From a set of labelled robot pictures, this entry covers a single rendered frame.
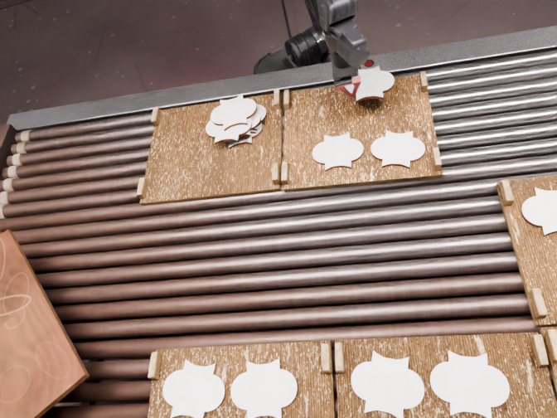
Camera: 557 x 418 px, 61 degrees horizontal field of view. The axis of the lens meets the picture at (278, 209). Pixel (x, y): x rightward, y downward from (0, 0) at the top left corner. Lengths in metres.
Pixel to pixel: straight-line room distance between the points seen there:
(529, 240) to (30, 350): 1.14
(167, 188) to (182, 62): 1.96
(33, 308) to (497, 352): 1.03
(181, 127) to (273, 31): 1.83
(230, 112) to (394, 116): 0.46
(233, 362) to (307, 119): 0.70
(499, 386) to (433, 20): 2.41
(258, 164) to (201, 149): 0.19
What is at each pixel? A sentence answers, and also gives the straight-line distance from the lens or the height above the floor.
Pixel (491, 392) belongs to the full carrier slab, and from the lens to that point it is 1.05.
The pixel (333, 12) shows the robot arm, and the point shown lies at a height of 1.28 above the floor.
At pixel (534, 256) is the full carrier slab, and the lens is 1.17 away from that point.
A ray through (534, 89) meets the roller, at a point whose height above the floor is 0.91.
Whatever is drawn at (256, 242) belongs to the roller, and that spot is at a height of 0.92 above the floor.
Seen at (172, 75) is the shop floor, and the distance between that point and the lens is 3.21.
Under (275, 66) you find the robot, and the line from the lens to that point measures 2.62.
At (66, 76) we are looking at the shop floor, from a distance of 3.68.
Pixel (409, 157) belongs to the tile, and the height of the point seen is 0.95.
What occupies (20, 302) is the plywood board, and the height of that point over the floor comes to 1.04.
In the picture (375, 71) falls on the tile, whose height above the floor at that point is 1.02.
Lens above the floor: 1.97
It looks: 57 degrees down
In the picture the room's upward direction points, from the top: 23 degrees counter-clockwise
